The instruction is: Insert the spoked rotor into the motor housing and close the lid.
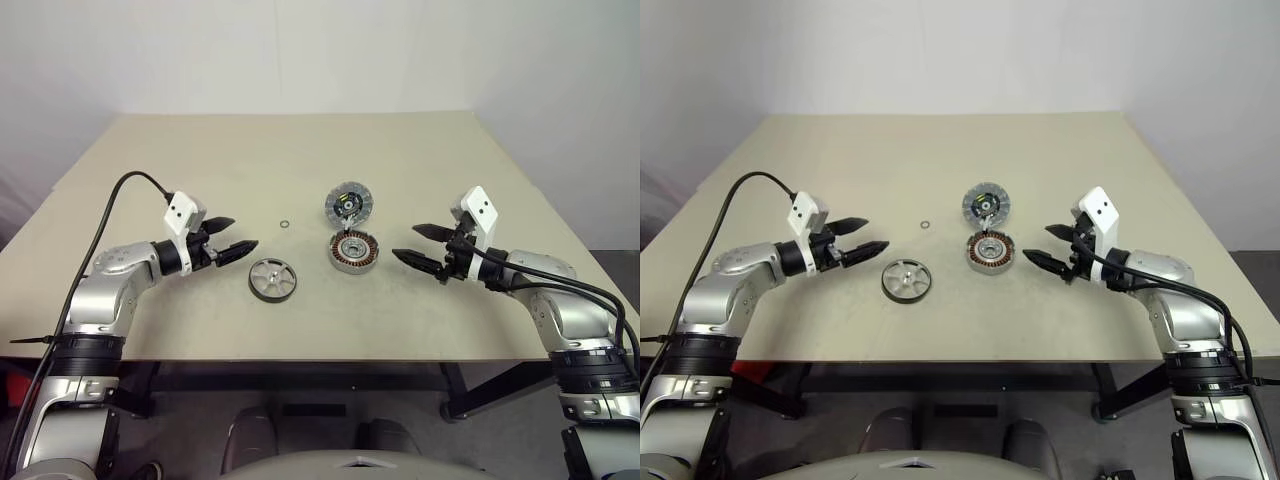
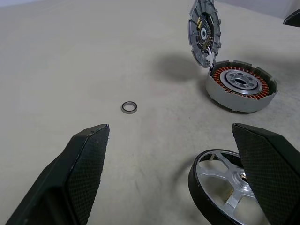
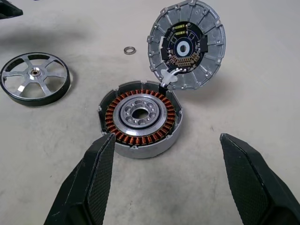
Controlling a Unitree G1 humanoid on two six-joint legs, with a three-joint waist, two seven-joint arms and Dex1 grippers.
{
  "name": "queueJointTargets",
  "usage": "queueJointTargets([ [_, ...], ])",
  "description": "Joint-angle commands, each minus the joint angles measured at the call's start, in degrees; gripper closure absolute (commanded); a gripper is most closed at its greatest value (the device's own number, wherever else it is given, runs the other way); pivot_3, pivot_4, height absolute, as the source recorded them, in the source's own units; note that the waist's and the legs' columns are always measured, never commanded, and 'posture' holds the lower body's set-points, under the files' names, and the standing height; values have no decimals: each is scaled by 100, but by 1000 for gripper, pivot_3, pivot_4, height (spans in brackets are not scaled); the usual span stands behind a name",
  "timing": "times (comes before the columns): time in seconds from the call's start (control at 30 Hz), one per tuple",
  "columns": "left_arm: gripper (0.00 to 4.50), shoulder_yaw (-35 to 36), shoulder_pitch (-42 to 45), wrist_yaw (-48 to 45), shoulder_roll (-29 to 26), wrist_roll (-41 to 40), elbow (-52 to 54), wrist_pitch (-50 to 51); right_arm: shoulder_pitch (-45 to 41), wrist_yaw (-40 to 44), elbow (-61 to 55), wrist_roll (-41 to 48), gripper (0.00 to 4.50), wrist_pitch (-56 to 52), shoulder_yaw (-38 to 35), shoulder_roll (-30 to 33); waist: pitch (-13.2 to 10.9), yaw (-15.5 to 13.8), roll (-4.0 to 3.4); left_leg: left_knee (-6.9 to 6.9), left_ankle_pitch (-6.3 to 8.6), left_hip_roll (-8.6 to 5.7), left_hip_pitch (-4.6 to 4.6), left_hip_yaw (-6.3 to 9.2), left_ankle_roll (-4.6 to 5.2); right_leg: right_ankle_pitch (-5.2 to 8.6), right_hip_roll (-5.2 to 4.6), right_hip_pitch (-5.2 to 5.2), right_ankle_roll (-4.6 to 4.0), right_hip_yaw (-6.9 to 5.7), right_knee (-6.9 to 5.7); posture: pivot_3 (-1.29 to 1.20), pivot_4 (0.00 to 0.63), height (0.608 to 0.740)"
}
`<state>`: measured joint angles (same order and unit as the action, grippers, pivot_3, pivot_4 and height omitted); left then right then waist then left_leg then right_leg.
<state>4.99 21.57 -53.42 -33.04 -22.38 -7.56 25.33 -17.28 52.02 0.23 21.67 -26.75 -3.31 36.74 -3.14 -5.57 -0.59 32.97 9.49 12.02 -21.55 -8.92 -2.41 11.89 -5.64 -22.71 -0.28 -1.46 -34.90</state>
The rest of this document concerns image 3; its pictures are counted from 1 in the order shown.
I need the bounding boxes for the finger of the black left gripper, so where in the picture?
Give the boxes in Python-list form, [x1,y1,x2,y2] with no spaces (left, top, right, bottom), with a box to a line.
[0,0,23,16]

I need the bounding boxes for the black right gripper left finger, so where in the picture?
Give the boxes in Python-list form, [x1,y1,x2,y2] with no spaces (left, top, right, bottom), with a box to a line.
[44,132,116,225]

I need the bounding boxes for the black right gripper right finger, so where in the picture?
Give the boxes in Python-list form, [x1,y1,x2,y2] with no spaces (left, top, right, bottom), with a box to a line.
[219,133,300,225]

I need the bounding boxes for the silver spoked rotor black rim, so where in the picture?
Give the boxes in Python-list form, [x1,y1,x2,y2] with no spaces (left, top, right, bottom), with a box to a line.
[0,52,71,108]

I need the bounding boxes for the silver motor housing copper windings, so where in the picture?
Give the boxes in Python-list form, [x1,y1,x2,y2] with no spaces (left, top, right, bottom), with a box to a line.
[97,81,183,159]

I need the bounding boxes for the grey motor cover circuit board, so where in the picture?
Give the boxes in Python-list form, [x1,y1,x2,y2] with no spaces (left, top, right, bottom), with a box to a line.
[147,0,227,91]

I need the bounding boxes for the white wire bundle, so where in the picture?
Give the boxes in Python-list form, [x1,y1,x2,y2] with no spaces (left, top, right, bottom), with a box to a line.
[161,67,181,89]

